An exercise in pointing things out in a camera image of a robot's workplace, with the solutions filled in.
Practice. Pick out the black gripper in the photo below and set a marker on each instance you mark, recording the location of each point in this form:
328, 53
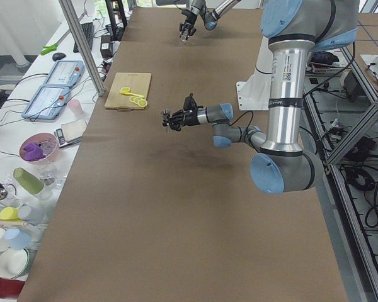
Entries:
190, 117
192, 16

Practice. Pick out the small clear glass measuring cup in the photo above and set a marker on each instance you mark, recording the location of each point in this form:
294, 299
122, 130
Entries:
184, 37

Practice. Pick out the steel double jigger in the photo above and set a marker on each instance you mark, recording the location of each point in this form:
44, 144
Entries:
166, 114

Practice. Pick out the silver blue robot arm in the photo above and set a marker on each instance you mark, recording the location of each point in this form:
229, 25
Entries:
294, 29
210, 17

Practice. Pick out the pink plastic cup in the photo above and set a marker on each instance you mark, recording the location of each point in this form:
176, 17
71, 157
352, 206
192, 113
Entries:
75, 106

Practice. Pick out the yellow cup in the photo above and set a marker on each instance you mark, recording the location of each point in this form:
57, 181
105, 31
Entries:
9, 214

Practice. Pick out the light blue cup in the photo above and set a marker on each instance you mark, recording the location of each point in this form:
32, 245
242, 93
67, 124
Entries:
17, 238

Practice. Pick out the lemon slice end of row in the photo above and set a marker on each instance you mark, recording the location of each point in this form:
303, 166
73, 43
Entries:
142, 103

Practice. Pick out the lemon slice middle of row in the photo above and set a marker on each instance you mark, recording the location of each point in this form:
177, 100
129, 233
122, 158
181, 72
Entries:
137, 100

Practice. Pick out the bamboo cutting board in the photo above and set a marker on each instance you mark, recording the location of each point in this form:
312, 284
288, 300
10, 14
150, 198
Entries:
138, 82

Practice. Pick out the yellow plastic knife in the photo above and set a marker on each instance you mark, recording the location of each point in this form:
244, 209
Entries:
133, 94

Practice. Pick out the teach pendant far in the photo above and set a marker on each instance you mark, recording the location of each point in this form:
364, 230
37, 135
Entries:
65, 73

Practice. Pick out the teach pendant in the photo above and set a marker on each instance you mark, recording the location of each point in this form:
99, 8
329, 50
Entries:
47, 103
65, 73

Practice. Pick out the teach pendant near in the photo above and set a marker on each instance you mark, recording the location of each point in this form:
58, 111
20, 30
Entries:
47, 103

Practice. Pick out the pink bowl with purple cloth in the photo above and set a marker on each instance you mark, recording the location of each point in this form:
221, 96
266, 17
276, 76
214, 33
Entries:
39, 147

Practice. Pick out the green tumbler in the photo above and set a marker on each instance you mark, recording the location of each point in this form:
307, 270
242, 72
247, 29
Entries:
28, 181

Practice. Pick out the white bowl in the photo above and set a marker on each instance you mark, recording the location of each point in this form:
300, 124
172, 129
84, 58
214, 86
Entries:
14, 263

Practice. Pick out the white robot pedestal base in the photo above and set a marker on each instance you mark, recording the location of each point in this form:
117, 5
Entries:
254, 94

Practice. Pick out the aluminium frame post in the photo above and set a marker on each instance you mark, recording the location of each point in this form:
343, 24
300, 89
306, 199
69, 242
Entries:
77, 33

